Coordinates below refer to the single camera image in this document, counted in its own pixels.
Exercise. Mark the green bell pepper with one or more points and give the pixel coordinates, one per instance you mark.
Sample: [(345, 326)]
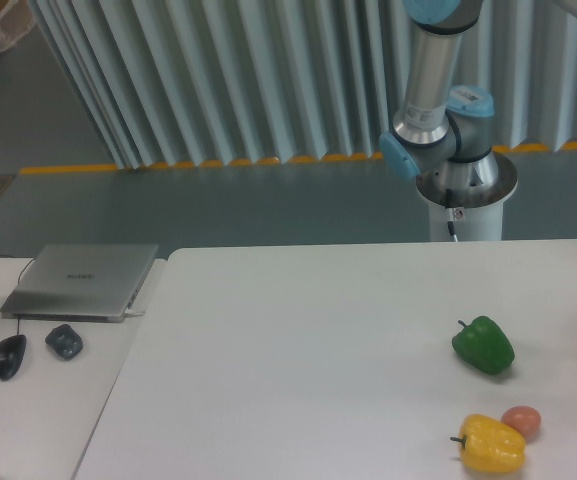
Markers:
[(483, 345)]

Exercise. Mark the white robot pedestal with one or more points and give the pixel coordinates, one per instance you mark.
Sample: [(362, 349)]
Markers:
[(465, 201)]

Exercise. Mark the silver closed laptop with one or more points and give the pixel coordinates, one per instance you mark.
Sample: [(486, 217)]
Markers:
[(82, 282)]

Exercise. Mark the grey folding partition screen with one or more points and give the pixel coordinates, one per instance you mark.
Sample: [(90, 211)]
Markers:
[(196, 81)]

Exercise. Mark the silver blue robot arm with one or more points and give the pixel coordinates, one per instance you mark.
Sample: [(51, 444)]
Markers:
[(443, 90)]

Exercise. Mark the brown egg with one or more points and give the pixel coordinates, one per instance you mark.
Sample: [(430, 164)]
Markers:
[(526, 420)]

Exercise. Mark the dark grey small device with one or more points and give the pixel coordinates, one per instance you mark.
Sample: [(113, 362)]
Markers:
[(65, 342)]

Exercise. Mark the black computer mouse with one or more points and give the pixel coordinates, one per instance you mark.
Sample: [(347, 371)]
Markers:
[(12, 351)]

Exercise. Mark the yellow bell pepper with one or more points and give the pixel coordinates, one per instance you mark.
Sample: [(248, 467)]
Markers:
[(490, 446)]

